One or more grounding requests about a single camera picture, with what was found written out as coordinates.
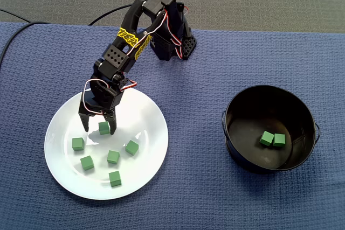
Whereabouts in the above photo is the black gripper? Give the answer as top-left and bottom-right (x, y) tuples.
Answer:
(78, 87), (124, 136)

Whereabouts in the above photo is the green foam cube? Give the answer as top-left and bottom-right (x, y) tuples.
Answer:
(80, 155), (95, 171)
(106, 150), (121, 165)
(108, 170), (122, 187)
(98, 121), (111, 136)
(259, 130), (275, 147)
(272, 133), (286, 148)
(71, 137), (85, 152)
(125, 140), (140, 156)

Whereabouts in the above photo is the white round plate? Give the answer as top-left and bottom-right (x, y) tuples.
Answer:
(44, 84), (169, 201)

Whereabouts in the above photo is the blue woven table cloth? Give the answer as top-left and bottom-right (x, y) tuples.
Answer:
(0, 22), (345, 230)

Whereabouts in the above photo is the black round bucket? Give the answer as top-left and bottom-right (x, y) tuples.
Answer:
(221, 84), (322, 175)

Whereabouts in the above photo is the white red gripper wire loop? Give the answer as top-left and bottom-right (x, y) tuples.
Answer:
(82, 78), (110, 116)

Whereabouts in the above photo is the white red base wire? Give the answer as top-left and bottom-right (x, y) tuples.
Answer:
(167, 11), (190, 60)

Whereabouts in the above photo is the white red forearm wire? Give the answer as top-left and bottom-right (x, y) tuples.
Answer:
(126, 9), (169, 56)

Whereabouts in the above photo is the black usb cable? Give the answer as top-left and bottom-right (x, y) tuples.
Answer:
(88, 3), (134, 26)

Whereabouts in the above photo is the thick black cable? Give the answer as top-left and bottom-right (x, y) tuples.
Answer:
(0, 22), (51, 65)

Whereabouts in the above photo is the thin black cable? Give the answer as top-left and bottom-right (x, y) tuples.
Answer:
(0, 9), (31, 23)

